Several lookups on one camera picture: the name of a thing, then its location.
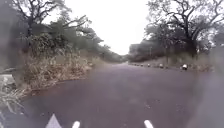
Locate dark asphalt road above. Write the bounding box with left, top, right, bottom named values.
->
left=0, top=62, right=224, bottom=128

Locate row of trees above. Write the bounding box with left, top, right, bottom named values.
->
left=0, top=0, right=129, bottom=65
left=127, top=0, right=224, bottom=63

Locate dry grass verge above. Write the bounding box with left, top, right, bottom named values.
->
left=0, top=49, right=108, bottom=115
left=128, top=52, right=224, bottom=73

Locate robot's own part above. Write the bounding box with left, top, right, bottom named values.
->
left=71, top=120, right=81, bottom=128
left=143, top=119, right=155, bottom=128

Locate row of roadside marker stones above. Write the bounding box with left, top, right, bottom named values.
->
left=131, top=61, right=189, bottom=71

